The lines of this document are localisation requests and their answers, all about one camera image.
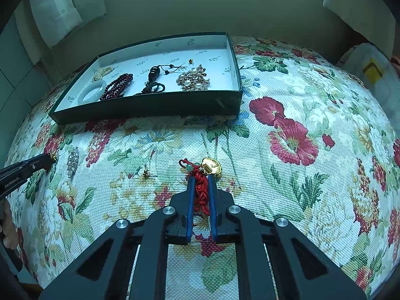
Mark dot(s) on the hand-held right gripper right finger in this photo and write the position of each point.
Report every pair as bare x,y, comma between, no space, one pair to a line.
213,207

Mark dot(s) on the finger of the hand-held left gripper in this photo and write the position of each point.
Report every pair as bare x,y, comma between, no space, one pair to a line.
37,163

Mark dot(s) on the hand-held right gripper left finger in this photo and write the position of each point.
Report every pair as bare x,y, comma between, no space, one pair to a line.
189,207

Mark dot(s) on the red knot gold charm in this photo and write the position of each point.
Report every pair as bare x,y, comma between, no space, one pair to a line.
201,195

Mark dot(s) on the pale jade bangle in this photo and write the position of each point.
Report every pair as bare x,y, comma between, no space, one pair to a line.
83,95

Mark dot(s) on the green shallow cardboard box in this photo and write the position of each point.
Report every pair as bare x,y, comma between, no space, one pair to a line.
150,109

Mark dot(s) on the pearl cluster brooch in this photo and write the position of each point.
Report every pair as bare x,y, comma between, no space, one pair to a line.
192,78

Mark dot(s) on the person's left hand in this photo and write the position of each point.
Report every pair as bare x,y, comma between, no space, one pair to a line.
7,225

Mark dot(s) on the silver rhinestone brooch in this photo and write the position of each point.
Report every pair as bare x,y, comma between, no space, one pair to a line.
72,160

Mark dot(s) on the gold stud earring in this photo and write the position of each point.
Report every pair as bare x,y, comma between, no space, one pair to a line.
146,172

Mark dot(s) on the pale panelled wardrobe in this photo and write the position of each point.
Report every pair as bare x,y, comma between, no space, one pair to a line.
18,62

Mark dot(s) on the pale green curtain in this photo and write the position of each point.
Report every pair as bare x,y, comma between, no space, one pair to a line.
359,3
62,6

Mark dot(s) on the white pillow yellow pattern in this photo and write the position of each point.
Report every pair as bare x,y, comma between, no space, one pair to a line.
372,72

